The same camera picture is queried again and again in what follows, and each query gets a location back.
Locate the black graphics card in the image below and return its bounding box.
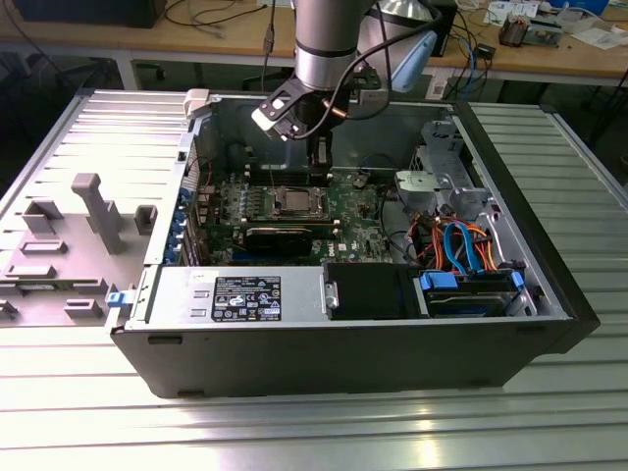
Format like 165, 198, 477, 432
243, 224, 315, 257

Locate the silver power supply with label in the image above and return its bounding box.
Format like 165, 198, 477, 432
125, 267, 328, 330

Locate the green motherboard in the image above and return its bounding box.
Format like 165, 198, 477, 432
195, 169, 398, 269

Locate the wooden workbench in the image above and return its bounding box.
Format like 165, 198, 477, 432
0, 0, 628, 89

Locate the hard disk drive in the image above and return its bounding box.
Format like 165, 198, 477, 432
425, 289, 509, 319

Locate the black RAM slot row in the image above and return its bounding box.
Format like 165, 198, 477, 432
244, 164, 335, 187

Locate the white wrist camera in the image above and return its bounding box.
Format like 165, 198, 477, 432
356, 73, 392, 107
250, 87, 303, 143

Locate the grey parts rack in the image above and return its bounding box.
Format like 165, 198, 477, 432
0, 171, 159, 329

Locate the white label sheet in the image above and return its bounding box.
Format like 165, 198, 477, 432
425, 68, 448, 98

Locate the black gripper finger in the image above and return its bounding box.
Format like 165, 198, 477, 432
307, 135, 335, 181

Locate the blue flat wire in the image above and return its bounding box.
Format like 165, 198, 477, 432
444, 220, 485, 276

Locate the blue disk carrier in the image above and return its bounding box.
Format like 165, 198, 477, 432
414, 270, 526, 320

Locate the black open PC case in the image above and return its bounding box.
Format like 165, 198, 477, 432
108, 87, 602, 399

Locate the blue plastic latch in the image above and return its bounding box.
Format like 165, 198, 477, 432
105, 289, 134, 310

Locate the metal socket cover frame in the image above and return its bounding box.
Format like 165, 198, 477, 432
271, 184, 329, 221

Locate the brass rod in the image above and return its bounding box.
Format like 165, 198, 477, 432
322, 99, 348, 122

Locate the red wire bundle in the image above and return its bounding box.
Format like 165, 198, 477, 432
411, 218, 445, 269

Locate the CPU cooler heat sink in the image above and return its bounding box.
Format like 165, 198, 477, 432
498, 14, 529, 48

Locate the beige case latch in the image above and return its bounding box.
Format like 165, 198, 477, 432
183, 87, 213, 122

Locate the orange wire bundle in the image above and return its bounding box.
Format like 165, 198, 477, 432
468, 224, 499, 274

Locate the black computer tower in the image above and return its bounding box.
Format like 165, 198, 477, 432
14, 0, 168, 28

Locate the grey electronic module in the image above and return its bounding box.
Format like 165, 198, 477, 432
527, 17, 563, 48

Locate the printed white paper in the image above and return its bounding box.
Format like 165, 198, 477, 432
483, 2, 539, 26

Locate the tall black box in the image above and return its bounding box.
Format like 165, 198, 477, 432
434, 0, 458, 58

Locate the blue cable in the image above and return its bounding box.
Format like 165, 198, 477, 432
468, 28, 480, 94

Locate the plain white paper sheet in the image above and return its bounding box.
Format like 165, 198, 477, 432
571, 26, 628, 50

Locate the silver metal drive cage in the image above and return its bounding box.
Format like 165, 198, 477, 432
394, 119, 497, 222

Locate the CPU silver top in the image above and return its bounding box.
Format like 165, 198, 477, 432
285, 189, 312, 211

